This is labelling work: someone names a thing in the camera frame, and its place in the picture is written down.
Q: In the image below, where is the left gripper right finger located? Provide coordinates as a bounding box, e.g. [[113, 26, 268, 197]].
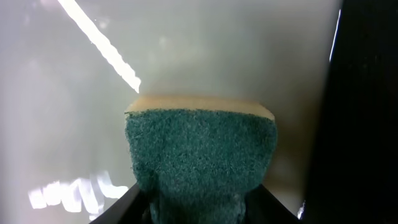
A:
[[245, 184, 300, 224]]

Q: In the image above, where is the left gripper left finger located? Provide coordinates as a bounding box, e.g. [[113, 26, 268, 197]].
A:
[[90, 184, 149, 224]]

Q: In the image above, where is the green yellow sponge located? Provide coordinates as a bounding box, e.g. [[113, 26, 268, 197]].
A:
[[125, 96, 277, 223]]

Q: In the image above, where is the black water tray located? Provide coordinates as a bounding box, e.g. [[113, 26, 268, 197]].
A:
[[1, 1, 397, 223]]

